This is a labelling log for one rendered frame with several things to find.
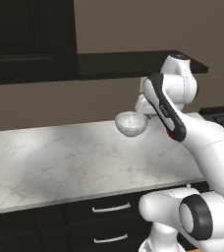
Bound white bowl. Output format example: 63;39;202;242
114;110;149;138

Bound black drawer front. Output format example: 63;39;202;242
68;221;155;252
65;191;151;225

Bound silver drawer handle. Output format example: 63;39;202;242
91;202;132;214
92;232;130;245

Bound red bowl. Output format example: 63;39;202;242
166;129;178;142

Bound black upper cabinet door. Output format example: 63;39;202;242
0;0;79;87

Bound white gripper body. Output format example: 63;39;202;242
134;94;158;117

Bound black base cupboard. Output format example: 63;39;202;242
0;206;69;252

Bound black open cabinet shelf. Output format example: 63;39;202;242
77;49;209;82

